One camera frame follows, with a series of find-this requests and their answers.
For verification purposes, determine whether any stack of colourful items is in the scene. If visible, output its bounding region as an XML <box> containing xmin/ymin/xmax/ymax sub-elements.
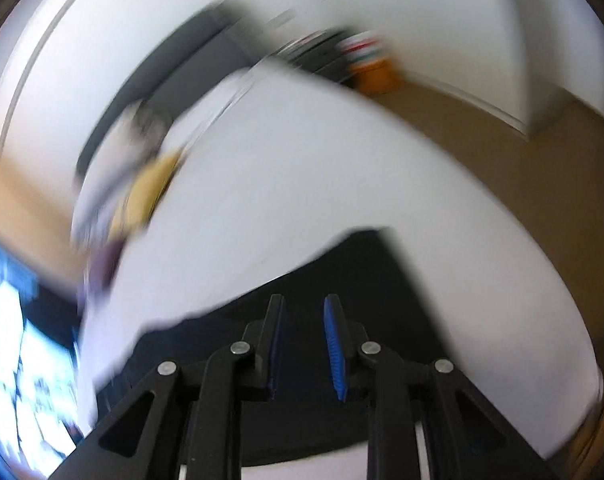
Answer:
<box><xmin>338</xmin><ymin>31</ymin><xmax>383</xmax><ymax>63</ymax></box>

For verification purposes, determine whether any white bed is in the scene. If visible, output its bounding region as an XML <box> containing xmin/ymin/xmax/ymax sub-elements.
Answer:
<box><xmin>70</xmin><ymin>58</ymin><xmax>603</xmax><ymax>480</ymax></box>

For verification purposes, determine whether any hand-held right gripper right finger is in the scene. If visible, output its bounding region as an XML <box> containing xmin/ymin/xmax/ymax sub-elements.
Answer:
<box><xmin>323</xmin><ymin>294</ymin><xmax>564</xmax><ymax>480</ymax></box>

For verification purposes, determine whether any grey white cloth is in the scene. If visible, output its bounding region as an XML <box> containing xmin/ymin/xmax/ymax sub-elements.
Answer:
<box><xmin>74</xmin><ymin>100</ymin><xmax>175</xmax><ymax>196</ymax></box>

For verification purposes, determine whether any orange box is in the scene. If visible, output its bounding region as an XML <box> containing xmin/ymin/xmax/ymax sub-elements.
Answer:
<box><xmin>349</xmin><ymin>57</ymin><xmax>400</xmax><ymax>95</ymax></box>

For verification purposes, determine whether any blue printed cloth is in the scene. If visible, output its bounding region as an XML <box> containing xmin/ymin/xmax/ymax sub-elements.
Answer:
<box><xmin>0</xmin><ymin>232</ymin><xmax>85</xmax><ymax>478</ymax></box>

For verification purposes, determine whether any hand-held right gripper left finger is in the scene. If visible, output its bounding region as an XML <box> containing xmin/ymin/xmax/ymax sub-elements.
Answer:
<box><xmin>48</xmin><ymin>294</ymin><xmax>286</xmax><ymax>480</ymax></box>

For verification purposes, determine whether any yellow cloth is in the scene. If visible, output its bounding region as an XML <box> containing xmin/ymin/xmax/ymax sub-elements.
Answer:
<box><xmin>107</xmin><ymin>149</ymin><xmax>187</xmax><ymax>241</ymax></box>

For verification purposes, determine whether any dark headboard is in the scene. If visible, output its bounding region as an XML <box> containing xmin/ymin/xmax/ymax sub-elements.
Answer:
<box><xmin>76</xmin><ymin>0</ymin><xmax>258</xmax><ymax>173</ymax></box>

